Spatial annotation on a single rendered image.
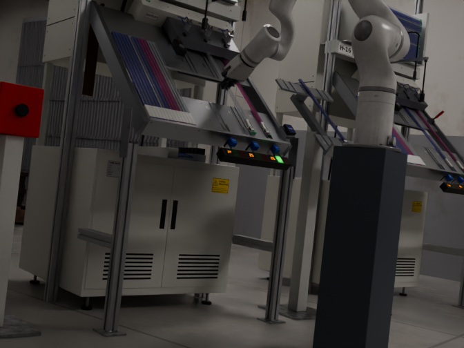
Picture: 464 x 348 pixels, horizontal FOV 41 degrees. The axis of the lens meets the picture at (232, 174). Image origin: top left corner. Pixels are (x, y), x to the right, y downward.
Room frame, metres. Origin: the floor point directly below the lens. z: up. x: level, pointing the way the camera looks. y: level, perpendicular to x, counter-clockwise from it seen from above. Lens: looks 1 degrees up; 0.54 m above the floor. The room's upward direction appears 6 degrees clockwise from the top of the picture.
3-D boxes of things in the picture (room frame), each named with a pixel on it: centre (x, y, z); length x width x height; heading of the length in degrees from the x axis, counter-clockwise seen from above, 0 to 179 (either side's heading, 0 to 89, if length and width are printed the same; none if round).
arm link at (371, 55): (2.01, -0.42, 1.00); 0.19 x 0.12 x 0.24; 136
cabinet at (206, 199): (2.81, 0.44, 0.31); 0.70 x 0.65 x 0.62; 129
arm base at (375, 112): (2.04, -0.44, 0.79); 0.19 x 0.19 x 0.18
